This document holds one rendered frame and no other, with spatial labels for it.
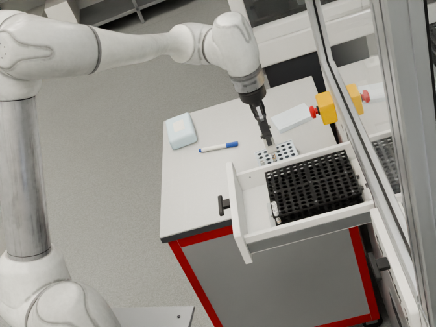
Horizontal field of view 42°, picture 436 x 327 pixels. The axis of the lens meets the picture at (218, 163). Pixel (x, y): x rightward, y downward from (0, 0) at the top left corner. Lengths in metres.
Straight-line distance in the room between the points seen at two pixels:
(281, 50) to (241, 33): 0.71
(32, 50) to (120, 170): 2.38
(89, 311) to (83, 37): 0.56
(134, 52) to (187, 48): 0.32
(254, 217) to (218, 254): 0.30
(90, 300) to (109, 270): 1.60
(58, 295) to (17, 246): 0.17
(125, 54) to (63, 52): 0.16
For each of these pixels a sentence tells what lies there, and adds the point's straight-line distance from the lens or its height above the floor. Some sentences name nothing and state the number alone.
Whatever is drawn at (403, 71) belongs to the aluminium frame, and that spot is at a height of 1.51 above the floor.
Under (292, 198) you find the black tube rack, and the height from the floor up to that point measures 0.90.
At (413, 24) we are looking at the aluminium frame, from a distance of 0.66.
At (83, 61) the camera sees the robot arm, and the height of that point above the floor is 1.45.
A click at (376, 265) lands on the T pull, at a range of 1.26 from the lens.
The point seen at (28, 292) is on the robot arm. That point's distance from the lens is 1.40.
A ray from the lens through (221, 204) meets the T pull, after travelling 1.49.
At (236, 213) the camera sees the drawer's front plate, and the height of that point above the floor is 0.93.
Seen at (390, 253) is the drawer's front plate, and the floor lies 0.93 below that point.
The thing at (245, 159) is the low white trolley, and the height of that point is 0.76.
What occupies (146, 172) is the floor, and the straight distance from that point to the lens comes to 3.32.
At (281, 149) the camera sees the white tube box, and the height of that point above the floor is 0.80.
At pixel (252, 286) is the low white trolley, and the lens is 1.92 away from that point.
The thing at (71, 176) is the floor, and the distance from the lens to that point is 3.62.
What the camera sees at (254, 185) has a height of 0.84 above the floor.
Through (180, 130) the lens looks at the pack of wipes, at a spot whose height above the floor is 0.80.
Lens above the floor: 1.89
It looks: 37 degrees down
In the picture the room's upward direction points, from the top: 23 degrees counter-clockwise
